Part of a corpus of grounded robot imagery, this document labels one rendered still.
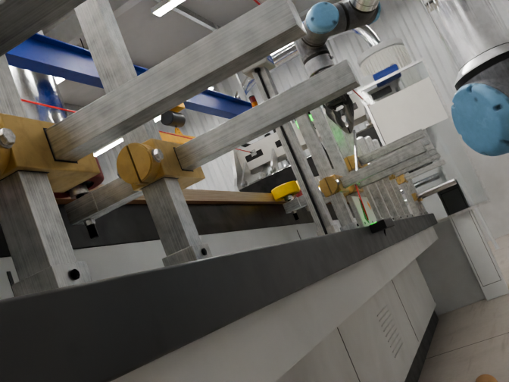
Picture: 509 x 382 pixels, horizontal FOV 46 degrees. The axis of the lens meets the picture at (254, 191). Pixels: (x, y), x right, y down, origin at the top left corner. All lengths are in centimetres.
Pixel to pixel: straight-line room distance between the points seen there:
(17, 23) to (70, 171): 31
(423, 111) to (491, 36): 326
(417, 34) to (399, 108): 667
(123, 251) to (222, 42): 58
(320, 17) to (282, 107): 113
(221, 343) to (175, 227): 15
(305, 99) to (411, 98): 380
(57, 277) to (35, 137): 13
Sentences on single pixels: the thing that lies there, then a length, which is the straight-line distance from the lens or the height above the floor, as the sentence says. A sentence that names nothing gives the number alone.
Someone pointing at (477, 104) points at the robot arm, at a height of 81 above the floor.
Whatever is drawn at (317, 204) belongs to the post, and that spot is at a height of 78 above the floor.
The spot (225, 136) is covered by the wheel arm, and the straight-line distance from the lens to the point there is 75.
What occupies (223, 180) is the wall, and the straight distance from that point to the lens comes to 1196.
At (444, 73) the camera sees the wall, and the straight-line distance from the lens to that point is 1095.
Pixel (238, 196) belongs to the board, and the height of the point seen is 89.
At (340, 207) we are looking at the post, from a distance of 168.
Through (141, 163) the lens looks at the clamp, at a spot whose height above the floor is 83.
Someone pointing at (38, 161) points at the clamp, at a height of 81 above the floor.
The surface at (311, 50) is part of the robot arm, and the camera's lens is 194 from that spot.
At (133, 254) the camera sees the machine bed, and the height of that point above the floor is 78.
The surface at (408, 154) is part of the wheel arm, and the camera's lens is 170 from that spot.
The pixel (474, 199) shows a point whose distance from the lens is 443.
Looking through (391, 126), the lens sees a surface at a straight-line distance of 450.
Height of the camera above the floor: 64
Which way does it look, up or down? 9 degrees up
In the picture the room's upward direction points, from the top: 22 degrees counter-clockwise
